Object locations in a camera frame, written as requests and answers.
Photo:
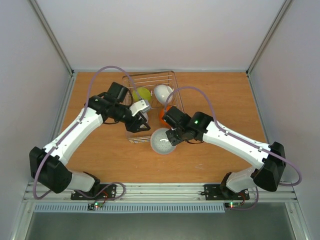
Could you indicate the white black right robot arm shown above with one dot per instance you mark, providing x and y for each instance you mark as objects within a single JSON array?
[{"x": 266, "y": 168}]

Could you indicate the green white bowl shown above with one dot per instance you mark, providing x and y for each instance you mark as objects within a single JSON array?
[{"x": 144, "y": 93}]

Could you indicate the aluminium front rail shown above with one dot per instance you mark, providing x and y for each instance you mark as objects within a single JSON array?
[{"x": 166, "y": 193}]

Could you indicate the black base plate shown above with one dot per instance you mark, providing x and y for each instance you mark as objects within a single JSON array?
[
  {"x": 215, "y": 192},
  {"x": 97, "y": 192}
]

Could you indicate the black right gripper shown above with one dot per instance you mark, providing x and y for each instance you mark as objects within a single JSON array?
[{"x": 174, "y": 136}]

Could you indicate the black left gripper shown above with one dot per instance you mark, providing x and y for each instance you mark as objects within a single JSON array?
[{"x": 133, "y": 127}]

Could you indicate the left small circuit board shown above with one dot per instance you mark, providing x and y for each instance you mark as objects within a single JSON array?
[{"x": 96, "y": 205}]

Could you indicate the small circuit board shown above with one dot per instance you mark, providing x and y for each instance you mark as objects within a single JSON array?
[
  {"x": 96, "y": 205},
  {"x": 232, "y": 205}
]

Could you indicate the right small circuit board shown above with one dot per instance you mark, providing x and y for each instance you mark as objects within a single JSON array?
[{"x": 232, "y": 205}]

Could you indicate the grey speckled bowl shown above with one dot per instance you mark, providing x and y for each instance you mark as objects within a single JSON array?
[{"x": 160, "y": 143}]

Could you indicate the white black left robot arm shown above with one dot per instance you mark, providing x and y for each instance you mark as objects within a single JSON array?
[{"x": 48, "y": 165}]

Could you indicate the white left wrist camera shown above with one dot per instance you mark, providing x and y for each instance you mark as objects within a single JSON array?
[{"x": 141, "y": 106}]

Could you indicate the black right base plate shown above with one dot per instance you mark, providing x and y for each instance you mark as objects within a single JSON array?
[{"x": 215, "y": 192}]

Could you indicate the white ceramic bowl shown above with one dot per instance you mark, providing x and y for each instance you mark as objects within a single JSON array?
[{"x": 162, "y": 93}]

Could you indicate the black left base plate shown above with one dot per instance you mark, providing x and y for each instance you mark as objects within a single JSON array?
[{"x": 97, "y": 192}]

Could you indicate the grey slotted cable duct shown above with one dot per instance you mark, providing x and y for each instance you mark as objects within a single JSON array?
[{"x": 129, "y": 208}]

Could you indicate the silver wire dish rack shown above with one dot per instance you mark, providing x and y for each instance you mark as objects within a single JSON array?
[{"x": 154, "y": 116}]

